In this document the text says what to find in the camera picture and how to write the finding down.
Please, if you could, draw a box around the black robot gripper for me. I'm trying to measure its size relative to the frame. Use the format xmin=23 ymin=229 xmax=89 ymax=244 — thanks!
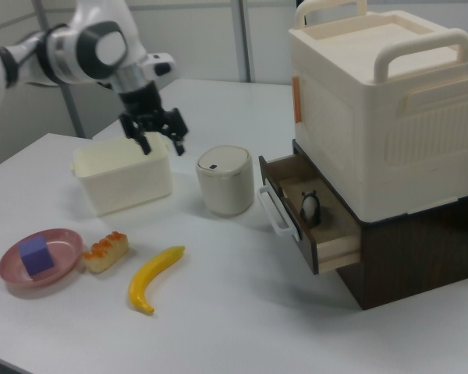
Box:
xmin=118 ymin=79 xmax=190 ymax=157

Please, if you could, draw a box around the black and white panda toy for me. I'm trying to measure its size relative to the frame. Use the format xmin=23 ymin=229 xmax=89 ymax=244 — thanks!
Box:
xmin=299 ymin=189 xmax=322 ymax=225

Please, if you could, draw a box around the orange glazed toy bread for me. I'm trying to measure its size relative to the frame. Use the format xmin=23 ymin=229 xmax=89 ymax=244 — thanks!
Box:
xmin=81 ymin=231 xmax=130 ymax=275

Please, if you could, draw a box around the yellow toy banana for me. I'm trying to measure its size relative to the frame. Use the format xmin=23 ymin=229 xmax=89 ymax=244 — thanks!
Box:
xmin=127 ymin=245 xmax=186 ymax=316

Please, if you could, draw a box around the wooden drawer with dark front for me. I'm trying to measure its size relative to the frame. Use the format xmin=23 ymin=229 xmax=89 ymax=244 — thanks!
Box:
xmin=258 ymin=153 xmax=363 ymax=276

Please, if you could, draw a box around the cream open plastic bin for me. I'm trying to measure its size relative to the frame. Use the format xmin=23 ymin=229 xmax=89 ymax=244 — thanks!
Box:
xmin=69 ymin=132 xmax=173 ymax=217

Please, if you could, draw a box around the cream lidded trash can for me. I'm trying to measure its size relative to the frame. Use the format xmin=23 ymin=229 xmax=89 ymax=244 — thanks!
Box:
xmin=196 ymin=144 xmax=255 ymax=218

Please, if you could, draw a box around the pink plastic plate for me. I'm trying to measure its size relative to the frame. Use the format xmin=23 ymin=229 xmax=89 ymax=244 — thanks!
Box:
xmin=0 ymin=228 xmax=85 ymax=291

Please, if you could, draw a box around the purple foam cube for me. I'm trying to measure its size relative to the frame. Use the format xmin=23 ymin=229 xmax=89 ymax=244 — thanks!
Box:
xmin=18 ymin=235 xmax=59 ymax=278

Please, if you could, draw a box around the cream plastic storage box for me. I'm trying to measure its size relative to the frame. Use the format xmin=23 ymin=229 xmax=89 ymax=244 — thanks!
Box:
xmin=288 ymin=0 xmax=468 ymax=216

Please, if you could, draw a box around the dark wood cabinet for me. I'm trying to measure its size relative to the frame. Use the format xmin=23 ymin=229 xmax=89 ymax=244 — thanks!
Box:
xmin=292 ymin=138 xmax=468 ymax=312

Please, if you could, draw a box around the white drawer handle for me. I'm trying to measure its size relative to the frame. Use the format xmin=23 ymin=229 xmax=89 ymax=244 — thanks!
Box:
xmin=257 ymin=185 xmax=293 ymax=237

